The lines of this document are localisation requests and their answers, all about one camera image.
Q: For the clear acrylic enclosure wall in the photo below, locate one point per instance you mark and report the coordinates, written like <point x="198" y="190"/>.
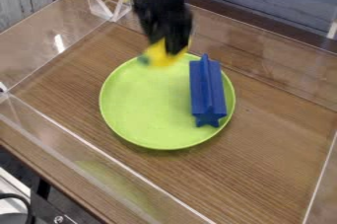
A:
<point x="264" y="172"/>

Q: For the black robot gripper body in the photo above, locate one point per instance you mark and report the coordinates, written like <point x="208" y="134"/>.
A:
<point x="168" y="12"/>

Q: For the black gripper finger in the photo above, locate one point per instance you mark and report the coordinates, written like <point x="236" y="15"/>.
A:
<point x="177" y="40"/>
<point x="153" y="31"/>

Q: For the blue star-shaped block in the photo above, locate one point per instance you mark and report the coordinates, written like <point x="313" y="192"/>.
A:
<point x="208" y="105"/>

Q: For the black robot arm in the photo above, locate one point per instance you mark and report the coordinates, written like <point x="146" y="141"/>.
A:
<point x="165" y="20"/>

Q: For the yellow toy banana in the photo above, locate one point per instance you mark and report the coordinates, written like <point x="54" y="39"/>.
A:
<point x="156" y="57"/>

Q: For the clear acrylic corner bracket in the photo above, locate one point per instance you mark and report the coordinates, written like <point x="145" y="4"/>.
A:
<point x="108" y="9"/>

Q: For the green round plate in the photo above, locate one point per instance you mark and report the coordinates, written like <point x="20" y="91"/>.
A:
<point x="145" y="105"/>

